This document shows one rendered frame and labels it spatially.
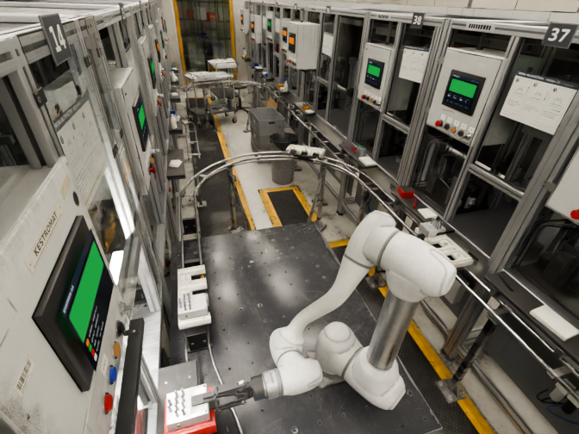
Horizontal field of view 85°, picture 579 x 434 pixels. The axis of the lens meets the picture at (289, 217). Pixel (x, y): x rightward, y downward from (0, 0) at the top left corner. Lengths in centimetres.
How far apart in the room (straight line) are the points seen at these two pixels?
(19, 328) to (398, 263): 83
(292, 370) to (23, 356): 85
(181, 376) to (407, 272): 91
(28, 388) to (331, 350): 108
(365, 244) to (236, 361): 92
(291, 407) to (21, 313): 120
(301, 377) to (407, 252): 56
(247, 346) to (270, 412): 33
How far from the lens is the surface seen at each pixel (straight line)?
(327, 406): 157
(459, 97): 217
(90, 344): 68
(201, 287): 171
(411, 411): 165
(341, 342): 140
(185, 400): 122
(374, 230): 102
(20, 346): 54
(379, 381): 136
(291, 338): 128
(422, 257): 97
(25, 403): 55
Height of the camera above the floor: 209
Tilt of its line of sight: 35 degrees down
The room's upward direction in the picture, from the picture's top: 2 degrees clockwise
